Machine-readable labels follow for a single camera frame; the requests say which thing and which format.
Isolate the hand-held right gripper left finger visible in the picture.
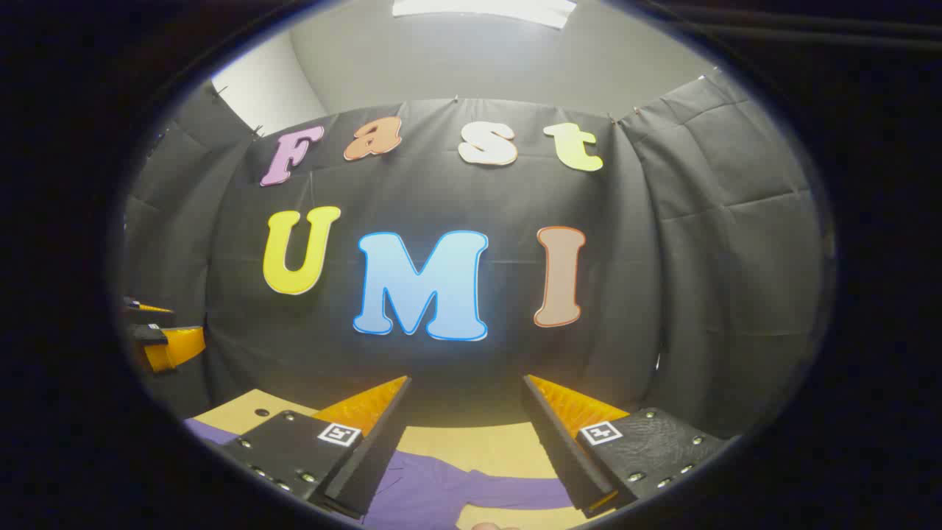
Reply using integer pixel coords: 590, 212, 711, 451
219, 375, 413, 520

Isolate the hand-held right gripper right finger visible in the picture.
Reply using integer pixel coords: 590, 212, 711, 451
521, 374, 728, 519

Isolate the purple button-up shirt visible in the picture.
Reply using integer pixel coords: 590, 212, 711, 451
184, 418, 576, 530

